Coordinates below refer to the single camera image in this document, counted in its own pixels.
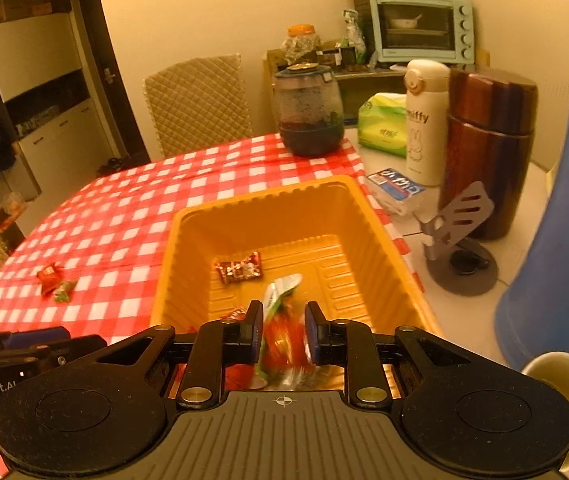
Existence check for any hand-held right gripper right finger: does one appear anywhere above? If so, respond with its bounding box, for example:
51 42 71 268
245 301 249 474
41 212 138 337
304 301 472 406

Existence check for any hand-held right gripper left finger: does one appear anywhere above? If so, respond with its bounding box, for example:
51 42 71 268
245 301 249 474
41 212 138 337
97 301 265 408

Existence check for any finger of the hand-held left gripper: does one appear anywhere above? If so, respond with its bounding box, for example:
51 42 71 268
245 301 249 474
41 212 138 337
0 335 108 368
0 326 72 352

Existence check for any green long snack packet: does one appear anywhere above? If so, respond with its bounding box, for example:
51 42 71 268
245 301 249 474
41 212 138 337
252 274 322 391

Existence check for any brown red candy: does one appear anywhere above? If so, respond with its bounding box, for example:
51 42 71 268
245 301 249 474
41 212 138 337
213 251 264 286

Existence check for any orange plastic basket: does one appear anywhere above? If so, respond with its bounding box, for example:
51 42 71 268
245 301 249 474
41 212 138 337
149 175 445 391

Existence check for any red green wrapped candy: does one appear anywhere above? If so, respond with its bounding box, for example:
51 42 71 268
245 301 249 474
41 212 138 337
53 280 78 303

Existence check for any red checkered tablecloth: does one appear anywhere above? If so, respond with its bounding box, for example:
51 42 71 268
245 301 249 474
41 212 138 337
0 132 425 480

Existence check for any blue white small pack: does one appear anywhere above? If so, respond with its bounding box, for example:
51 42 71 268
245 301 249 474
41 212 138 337
365 167 426 217

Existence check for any grey phone stand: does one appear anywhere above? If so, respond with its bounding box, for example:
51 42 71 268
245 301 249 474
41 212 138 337
417 181 499 295

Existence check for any white cabinet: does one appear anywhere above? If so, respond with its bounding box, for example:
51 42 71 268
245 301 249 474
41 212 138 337
0 10 115 241

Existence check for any green tissue pack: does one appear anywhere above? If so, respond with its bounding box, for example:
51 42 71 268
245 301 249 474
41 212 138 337
357 92 410 158

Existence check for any glass jar with dark lid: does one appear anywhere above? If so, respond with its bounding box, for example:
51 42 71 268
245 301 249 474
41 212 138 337
273 62 346 157

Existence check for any white thermos bottle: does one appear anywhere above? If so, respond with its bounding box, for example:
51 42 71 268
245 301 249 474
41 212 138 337
404 59 451 187

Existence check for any brown thermos flask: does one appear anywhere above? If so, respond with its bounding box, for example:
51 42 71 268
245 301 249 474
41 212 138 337
437 67 539 241

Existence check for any dark door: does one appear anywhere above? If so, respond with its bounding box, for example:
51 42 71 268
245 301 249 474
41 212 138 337
72 0 150 166

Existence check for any blue plastic jug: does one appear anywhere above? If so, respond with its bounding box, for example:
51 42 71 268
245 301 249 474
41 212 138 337
494 0 569 373

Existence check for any plastic jar with orange lid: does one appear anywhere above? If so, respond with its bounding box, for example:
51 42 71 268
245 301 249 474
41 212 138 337
282 24 324 68

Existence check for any green spray bottle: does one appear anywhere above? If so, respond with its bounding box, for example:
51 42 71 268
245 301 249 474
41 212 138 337
341 10 367 66

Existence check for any light blue toaster oven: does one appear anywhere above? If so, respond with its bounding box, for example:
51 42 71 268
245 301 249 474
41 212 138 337
367 0 475 66

